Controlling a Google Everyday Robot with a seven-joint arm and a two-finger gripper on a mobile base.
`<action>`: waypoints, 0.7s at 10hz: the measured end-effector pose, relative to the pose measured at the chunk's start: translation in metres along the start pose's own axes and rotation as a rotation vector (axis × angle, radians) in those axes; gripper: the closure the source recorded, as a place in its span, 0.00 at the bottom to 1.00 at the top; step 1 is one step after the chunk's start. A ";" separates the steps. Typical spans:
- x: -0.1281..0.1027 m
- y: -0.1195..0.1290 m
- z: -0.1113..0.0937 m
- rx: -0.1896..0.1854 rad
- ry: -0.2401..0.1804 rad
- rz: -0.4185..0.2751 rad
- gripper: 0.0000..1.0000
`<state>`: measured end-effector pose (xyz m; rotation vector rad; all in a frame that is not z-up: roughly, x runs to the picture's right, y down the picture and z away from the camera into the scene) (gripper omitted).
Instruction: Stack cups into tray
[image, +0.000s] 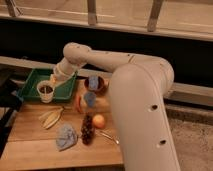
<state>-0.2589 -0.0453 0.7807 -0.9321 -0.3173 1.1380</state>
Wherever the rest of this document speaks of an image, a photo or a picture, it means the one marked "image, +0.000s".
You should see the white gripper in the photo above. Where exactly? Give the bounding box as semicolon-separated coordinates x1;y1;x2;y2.
50;63;76;87

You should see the white paper cup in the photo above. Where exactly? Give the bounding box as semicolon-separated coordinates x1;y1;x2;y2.
37;80;54;103

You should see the blue cup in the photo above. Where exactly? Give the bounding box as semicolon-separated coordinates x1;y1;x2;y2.
84;92;96;107
88;75;99;90

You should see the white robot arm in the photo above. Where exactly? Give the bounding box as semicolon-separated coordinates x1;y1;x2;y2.
53;43;181;171

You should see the green plastic tray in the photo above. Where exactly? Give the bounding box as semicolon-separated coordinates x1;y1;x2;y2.
18;68;77;102

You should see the brown bowl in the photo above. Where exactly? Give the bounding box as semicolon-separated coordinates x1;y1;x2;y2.
84;75;106;95

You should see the yellow banana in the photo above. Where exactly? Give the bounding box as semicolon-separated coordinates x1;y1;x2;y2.
39;107;64;129

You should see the dark grape bunch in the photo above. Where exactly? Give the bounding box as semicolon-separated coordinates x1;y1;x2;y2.
81;115;95;145

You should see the orange apple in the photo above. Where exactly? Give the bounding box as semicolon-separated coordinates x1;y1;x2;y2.
92;114;106;129

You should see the black chair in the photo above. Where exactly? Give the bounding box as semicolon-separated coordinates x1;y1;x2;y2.
0;69;22;156

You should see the blue crumpled cloth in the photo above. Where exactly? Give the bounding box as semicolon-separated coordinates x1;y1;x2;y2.
56;124;78;151

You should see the silver spoon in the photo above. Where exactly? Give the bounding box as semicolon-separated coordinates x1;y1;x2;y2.
96;130;120;145

